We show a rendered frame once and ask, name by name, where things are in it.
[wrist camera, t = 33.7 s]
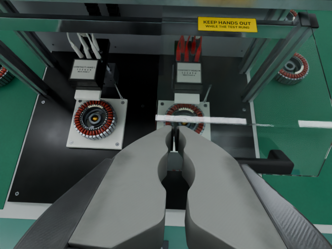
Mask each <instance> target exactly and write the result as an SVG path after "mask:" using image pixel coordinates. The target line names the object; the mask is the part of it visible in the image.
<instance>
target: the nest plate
mask: <svg viewBox="0 0 332 249"><path fill-rule="evenodd" d="M101 99H102V100H105V101H107V102H108V103H110V104H111V105H112V107H113V108H114V110H115V112H116V114H117V119H118V120H117V123H116V124H117V125H116V126H115V127H116V128H115V129H113V130H114V131H113V132H111V134H108V135H109V136H107V137H106V136H105V137H106V138H104V139H103V138H102V139H101V140H100V139H99V140H89V139H86V138H84V137H83V136H82V135H80V134H79V133H78V132H77V131H76V130H75V128H74V125H73V118H72V123H71V127H70V132H69V136H68V141H67V145H66V147H69V148H92V149H116V150H122V147H123V139H124V130H125V120H126V111H127V103H128V100H127V99H124V100H121V99H109V98H101ZM86 101H87V100H76V105H75V109H74V113H75V112H76V109H78V107H79V106H80V105H81V104H83V103H84V102H85V103H86ZM73 116H75V115H74V114H73ZM102 117H103V121H105V119H106V115H105V114H102ZM87 125H88V127H91V124H90V122H89V119H87Z"/></svg>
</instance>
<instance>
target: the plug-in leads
mask: <svg viewBox="0 0 332 249"><path fill-rule="evenodd" d="M77 35H78V37H79V40H80V42H81V43H82V45H83V50H84V52H85V55H86V58H88V59H92V57H91V56H90V53H89V51H90V48H89V46H88V45H87V44H91V48H92V50H93V52H94V54H95V56H96V59H100V60H101V59H102V57H101V55H100V54H99V51H100V49H99V46H98V43H97V40H96V38H95V36H94V34H93V33H91V35H92V37H91V35H90V34H88V33H77ZM67 37H68V40H69V43H70V44H71V46H72V48H73V49H74V51H75V52H76V53H77V55H78V56H79V58H85V56H84V55H83V54H82V53H81V52H80V50H79V49H78V48H77V46H76V45H75V44H73V43H72V42H71V40H70V38H69V33H67Z"/></svg>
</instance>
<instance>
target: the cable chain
mask: <svg viewBox="0 0 332 249"><path fill-rule="evenodd" d="M84 4H85V6H86V9H87V11H88V12H89V16H102V15H101V12H100V9H99V7H98V4H97V3H84ZM106 6H107V7H108V8H107V10H108V13H109V16H119V17H123V16H121V14H120V10H119V7H118V4H111V3H106ZM104 16H105V15H104Z"/></svg>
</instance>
